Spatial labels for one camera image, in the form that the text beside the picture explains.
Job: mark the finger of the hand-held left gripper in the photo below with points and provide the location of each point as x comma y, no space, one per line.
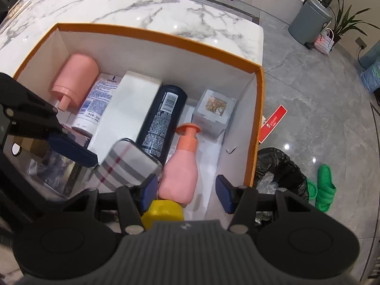
74,151

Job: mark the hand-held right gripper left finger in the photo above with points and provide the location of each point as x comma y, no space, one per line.
150,191

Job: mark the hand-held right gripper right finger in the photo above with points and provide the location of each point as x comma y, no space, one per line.
224,194

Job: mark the dark printed box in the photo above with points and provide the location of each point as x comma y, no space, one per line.
62,175

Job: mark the small pink pump bottle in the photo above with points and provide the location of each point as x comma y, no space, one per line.
179,178

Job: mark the plaid striped pouch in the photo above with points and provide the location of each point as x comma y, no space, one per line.
127,166

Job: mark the dark blue bottle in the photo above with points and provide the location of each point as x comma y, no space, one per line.
160,121

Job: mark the orange cardboard box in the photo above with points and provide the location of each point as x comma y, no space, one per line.
178,59

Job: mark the yellow plastic object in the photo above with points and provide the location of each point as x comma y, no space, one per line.
163,212

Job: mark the white tube with blue print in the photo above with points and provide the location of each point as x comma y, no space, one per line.
95,101

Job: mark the black trash bag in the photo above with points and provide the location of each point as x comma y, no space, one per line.
285,166

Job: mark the white rectangular box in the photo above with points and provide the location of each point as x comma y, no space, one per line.
127,109

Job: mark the large pink pump bottle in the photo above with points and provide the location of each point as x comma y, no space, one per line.
78,77

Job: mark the clear box with gold contents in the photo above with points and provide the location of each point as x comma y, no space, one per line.
212,109

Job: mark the red floor sign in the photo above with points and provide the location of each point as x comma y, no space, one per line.
271,123

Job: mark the green slipper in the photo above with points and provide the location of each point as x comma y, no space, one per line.
326,187
311,190

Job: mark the dark cabinet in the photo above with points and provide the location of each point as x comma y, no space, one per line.
9,0

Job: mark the pink woven bag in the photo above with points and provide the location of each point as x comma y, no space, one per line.
324,41

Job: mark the blue plastic bag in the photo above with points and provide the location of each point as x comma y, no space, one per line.
371,78

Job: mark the grey pedal bin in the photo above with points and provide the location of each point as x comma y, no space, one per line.
310,20

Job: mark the green potted plant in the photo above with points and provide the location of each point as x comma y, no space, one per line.
346,23

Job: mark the wall socket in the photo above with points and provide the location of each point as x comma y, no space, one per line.
361,43

